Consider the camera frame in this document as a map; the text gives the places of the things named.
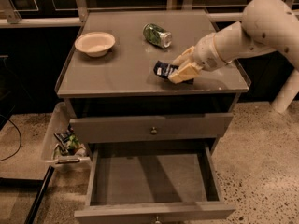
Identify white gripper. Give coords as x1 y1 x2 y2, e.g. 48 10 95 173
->
168 33 233 84

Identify blue rxbar blueberry wrapper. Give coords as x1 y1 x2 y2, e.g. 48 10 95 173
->
153 61 194 84

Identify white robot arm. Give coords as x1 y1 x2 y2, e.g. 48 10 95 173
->
168 0 299 84

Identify grey top drawer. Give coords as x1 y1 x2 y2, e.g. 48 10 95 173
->
70 113 233 144

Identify grey drawer cabinet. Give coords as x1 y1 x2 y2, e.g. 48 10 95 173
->
57 10 249 149

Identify open grey middle drawer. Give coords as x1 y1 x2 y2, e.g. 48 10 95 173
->
75 141 235 224

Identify green soda can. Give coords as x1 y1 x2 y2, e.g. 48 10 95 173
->
143 23 172 49

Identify white paper bowl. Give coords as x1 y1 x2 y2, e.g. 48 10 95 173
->
75 32 115 57

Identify snack packets in bin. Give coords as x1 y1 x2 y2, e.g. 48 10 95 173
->
52 126 87 159

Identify clear plastic bin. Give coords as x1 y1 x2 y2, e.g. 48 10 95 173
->
41 102 91 172

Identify white post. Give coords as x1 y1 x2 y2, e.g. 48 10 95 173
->
271 70 299 113

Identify metal railing frame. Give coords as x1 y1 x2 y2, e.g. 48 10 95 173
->
0 0 299 29

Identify black cable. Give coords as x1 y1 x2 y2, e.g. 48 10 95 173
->
0 113 23 162

